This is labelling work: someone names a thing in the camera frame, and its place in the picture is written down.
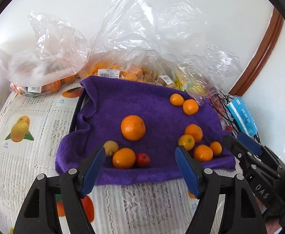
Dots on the small red apple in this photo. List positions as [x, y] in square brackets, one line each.
[143, 160]

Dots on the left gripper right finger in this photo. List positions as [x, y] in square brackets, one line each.
[241, 213]

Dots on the person's right hand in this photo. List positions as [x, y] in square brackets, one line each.
[272, 226]

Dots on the large clear plastic fruit bag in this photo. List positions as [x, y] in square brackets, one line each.
[145, 40]

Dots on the left clear plastic fruit bag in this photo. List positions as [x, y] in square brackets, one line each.
[59, 54]

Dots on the blue tissue pack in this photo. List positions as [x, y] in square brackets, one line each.
[242, 116]

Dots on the fruit print tablecloth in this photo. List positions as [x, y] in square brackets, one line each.
[31, 130]

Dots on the orange with stem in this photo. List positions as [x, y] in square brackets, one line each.
[133, 128]

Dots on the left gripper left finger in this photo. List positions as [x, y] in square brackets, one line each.
[38, 213]

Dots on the small yellow-green fruit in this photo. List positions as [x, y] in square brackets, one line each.
[111, 147]

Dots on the yellow snack package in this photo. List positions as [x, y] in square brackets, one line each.
[191, 84]

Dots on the small orange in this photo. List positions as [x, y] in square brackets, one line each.
[176, 100]
[124, 158]
[187, 141]
[216, 148]

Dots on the purple towel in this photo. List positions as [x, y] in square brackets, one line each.
[110, 101]

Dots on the black tray under towel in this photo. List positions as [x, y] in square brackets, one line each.
[82, 101]

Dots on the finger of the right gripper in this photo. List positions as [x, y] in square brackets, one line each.
[262, 152]
[247, 161]

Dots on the brown wooden door frame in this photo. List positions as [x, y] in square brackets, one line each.
[261, 56]

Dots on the bag of red fruits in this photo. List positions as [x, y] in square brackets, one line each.
[218, 104]

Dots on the large orange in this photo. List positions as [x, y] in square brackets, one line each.
[195, 131]
[203, 153]

